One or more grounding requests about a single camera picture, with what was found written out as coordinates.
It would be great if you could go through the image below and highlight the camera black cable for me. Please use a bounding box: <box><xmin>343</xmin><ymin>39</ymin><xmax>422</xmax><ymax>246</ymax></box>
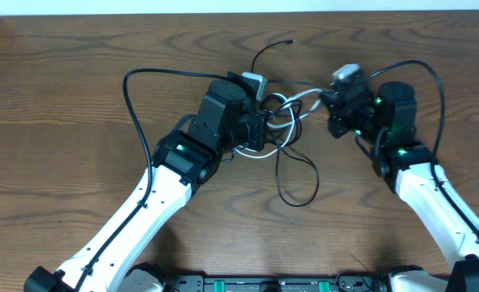
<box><xmin>365</xmin><ymin>59</ymin><xmax>479</xmax><ymax>260</ymax></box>
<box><xmin>72</xmin><ymin>67</ymin><xmax>231</xmax><ymax>292</ymax></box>

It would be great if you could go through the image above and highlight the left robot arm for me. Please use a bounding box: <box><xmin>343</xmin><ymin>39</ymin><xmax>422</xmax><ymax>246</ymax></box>
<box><xmin>24</xmin><ymin>72</ymin><xmax>269</xmax><ymax>291</ymax></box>

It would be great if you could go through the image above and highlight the black usb cable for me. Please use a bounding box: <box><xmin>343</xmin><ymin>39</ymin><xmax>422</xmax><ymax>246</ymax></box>
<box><xmin>222</xmin><ymin>39</ymin><xmax>334</xmax><ymax>208</ymax></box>

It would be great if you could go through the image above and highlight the left camera black cable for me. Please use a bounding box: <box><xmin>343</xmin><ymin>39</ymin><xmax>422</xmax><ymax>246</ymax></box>
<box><xmin>72</xmin><ymin>67</ymin><xmax>231</xmax><ymax>292</ymax></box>

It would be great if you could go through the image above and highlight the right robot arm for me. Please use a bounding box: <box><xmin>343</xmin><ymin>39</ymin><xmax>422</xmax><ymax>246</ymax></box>
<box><xmin>320</xmin><ymin>80</ymin><xmax>479</xmax><ymax>291</ymax></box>

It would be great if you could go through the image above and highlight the right camera black cable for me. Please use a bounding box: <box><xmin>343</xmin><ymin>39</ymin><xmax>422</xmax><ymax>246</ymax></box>
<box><xmin>365</xmin><ymin>59</ymin><xmax>479</xmax><ymax>260</ymax></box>

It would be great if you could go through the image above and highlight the white usb cable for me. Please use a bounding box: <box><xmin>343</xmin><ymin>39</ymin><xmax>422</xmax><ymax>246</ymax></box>
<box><xmin>234</xmin><ymin>88</ymin><xmax>324</xmax><ymax>160</ymax></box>

